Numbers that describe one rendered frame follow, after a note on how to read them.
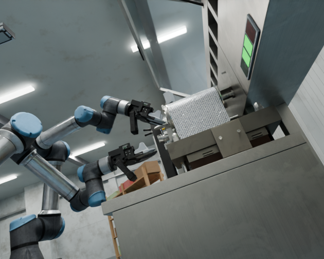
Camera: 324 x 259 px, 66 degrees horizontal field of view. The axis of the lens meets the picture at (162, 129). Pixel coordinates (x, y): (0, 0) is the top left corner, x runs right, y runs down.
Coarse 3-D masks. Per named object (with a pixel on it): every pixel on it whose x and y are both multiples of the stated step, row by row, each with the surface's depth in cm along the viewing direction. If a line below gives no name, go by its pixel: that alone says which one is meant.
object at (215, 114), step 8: (216, 104) 112; (192, 112) 113; (200, 112) 112; (208, 112) 111; (216, 112) 110; (224, 112) 110; (176, 120) 113; (184, 120) 112; (192, 120) 111; (200, 120) 111; (208, 120) 110; (216, 120) 109; (224, 120) 108; (176, 128) 112; (184, 128) 111; (192, 128) 110; (200, 128) 109; (208, 128) 108; (184, 136) 109
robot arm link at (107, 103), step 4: (104, 96) 129; (108, 96) 129; (104, 100) 127; (108, 100) 127; (112, 100) 126; (116, 100) 126; (120, 100) 126; (100, 104) 129; (104, 104) 127; (108, 104) 126; (112, 104) 126; (116, 104) 125; (104, 108) 127; (108, 108) 126; (112, 108) 126; (116, 108) 125; (112, 112) 126; (116, 112) 127
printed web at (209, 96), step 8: (192, 96) 117; (200, 96) 115; (208, 96) 114; (216, 96) 113; (168, 104) 119; (176, 104) 116; (184, 104) 115; (192, 104) 114; (200, 104) 113; (208, 104) 113; (176, 112) 114; (184, 112) 114
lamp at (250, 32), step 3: (249, 24) 71; (246, 27) 74; (249, 27) 72; (252, 27) 70; (246, 30) 75; (249, 30) 73; (252, 30) 71; (249, 33) 73; (252, 33) 72; (249, 36) 74; (252, 36) 72; (252, 39) 73; (252, 42) 74
